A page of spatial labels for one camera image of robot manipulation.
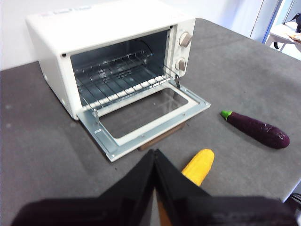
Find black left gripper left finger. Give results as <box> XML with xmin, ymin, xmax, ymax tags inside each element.
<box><xmin>10</xmin><ymin>149</ymin><xmax>156</xmax><ymax>226</ymax></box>

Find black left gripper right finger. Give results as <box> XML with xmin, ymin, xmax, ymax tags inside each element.
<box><xmin>154</xmin><ymin>148</ymin><xmax>298</xmax><ymax>226</ymax></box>

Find glass oven door with handle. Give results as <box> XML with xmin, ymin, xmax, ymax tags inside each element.
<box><xmin>77</xmin><ymin>81</ymin><xmax>211</xmax><ymax>163</ymax></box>

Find purple eggplant green stem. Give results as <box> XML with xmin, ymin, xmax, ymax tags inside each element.
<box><xmin>220</xmin><ymin>110</ymin><xmax>291</xmax><ymax>150</ymax></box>

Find beige oven knob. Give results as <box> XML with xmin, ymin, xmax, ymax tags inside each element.
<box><xmin>174</xmin><ymin>58</ymin><xmax>187</xmax><ymax>72</ymax></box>
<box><xmin>178</xmin><ymin>31</ymin><xmax>193</xmax><ymax>48</ymax></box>

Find white toaster oven housing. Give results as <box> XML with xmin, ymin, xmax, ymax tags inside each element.
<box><xmin>25</xmin><ymin>0</ymin><xmax>197</xmax><ymax>121</ymax></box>

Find white chair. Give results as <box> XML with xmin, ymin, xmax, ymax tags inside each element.
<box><xmin>267</xmin><ymin>23</ymin><xmax>301</xmax><ymax>53</ymax></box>

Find black bag white letters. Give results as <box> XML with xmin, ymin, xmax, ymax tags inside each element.
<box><xmin>283</xmin><ymin>13</ymin><xmax>301</xmax><ymax>33</ymax></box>

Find black floor cables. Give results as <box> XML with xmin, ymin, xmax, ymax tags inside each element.
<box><xmin>290</xmin><ymin>192</ymin><xmax>301</xmax><ymax>209</ymax></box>

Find metal wire oven rack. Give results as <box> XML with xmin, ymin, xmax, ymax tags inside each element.
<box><xmin>74</xmin><ymin>53</ymin><xmax>176</xmax><ymax>113</ymax></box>

